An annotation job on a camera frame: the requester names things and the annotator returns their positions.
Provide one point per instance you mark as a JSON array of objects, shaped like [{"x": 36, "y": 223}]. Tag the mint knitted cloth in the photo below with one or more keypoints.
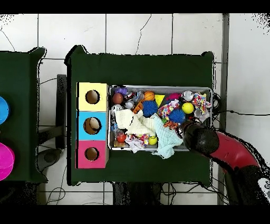
[{"x": 166, "y": 137}]

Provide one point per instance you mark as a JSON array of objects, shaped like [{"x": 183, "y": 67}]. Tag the magenta bowl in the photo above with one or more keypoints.
[{"x": 6, "y": 160}]

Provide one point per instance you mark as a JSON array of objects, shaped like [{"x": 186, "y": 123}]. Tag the orange basketball toy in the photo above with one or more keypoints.
[{"x": 149, "y": 95}]

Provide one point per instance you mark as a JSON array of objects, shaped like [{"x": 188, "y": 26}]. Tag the dark green tablecloth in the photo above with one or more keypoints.
[
  {"x": 137, "y": 69},
  {"x": 19, "y": 74}
]

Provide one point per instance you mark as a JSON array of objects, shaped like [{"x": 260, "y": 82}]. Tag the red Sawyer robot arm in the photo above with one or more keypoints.
[{"x": 227, "y": 148}]

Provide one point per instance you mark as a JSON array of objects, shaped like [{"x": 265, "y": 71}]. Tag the blue spiky ball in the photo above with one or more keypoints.
[{"x": 149, "y": 108}]

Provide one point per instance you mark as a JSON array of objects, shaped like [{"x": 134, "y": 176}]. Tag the wooden box with three holes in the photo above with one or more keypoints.
[{"x": 99, "y": 103}]

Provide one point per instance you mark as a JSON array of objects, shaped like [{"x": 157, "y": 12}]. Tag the cream muslin cloth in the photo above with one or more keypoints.
[{"x": 130, "y": 123}]

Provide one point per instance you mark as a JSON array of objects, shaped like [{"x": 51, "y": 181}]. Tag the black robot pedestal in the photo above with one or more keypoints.
[{"x": 137, "y": 194}]

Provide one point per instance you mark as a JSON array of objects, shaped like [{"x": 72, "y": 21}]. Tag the clear mesh bin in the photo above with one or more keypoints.
[{"x": 158, "y": 87}]

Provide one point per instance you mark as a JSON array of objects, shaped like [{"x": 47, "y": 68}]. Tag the orange plastic block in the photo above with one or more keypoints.
[{"x": 137, "y": 106}]

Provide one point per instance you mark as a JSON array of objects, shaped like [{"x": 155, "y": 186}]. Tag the silver drink can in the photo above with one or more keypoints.
[{"x": 116, "y": 107}]

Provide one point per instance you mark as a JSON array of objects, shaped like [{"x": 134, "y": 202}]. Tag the blue bowl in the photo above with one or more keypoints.
[{"x": 3, "y": 109}]

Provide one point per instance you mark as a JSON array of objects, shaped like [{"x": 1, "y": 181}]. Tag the blue fuzzy ball with eyes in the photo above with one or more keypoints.
[{"x": 177, "y": 116}]

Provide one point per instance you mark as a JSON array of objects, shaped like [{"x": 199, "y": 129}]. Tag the brown football toy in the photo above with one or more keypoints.
[{"x": 117, "y": 98}]

